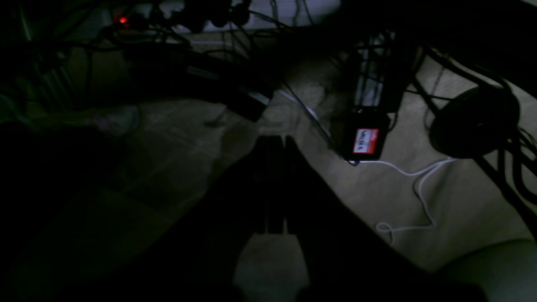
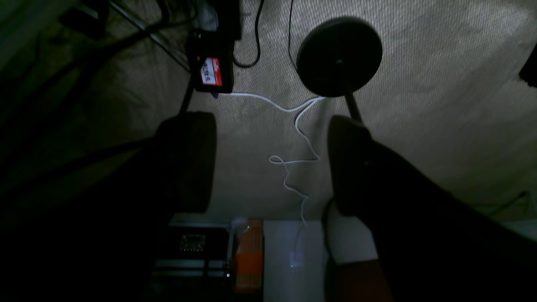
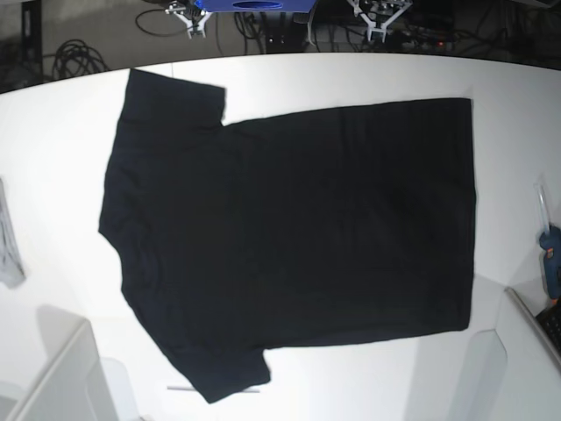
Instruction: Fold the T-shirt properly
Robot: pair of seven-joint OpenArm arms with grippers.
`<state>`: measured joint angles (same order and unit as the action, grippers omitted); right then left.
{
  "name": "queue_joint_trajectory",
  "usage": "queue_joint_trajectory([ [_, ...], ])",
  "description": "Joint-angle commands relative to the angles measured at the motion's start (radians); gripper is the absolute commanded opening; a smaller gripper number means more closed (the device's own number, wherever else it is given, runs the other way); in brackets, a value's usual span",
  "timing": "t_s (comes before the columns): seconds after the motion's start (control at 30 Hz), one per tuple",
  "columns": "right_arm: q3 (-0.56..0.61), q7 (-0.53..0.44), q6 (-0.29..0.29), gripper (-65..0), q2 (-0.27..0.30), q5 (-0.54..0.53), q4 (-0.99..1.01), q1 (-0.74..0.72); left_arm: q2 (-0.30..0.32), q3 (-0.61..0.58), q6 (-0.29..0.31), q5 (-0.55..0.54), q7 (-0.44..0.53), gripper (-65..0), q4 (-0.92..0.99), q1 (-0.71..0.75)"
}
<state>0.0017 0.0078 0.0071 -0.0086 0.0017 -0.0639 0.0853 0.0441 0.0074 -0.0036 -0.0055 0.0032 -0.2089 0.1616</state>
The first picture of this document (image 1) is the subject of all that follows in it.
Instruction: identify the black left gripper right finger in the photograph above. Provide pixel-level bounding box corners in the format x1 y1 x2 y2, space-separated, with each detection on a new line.
285 136 420 302

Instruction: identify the black box with red label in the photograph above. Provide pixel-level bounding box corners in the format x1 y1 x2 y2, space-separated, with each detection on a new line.
341 107 391 162

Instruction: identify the white cable on floor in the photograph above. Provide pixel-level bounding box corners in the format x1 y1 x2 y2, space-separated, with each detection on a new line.
277 89 457 246

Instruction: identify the power strip with red light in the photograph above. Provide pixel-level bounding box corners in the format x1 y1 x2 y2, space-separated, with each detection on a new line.
111 0 252 33

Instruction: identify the black round caster wheel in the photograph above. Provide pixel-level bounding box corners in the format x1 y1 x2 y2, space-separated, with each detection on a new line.
428 86 520 159

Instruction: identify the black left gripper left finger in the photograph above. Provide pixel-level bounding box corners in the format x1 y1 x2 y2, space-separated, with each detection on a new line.
138 135 277 302

